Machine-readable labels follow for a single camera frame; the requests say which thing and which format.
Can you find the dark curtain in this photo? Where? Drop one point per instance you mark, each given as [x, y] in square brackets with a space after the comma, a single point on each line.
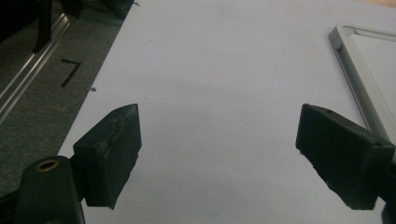
[15, 15]

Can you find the wooden table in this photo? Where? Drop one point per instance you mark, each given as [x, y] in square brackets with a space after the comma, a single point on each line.
[379, 2]

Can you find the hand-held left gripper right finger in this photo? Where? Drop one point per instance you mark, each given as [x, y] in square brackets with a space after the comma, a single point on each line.
[342, 155]

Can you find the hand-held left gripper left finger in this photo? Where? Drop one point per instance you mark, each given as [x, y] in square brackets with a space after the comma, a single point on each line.
[109, 155]

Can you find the metal floor rail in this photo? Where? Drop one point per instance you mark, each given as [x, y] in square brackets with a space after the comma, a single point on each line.
[28, 71]

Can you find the silver framed whiteboard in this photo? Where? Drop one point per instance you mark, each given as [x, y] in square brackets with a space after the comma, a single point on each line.
[358, 77]

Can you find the black metal stand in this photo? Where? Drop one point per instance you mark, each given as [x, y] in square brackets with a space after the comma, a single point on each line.
[43, 28]

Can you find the large white board sheet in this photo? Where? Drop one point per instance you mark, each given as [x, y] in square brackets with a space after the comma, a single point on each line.
[218, 77]

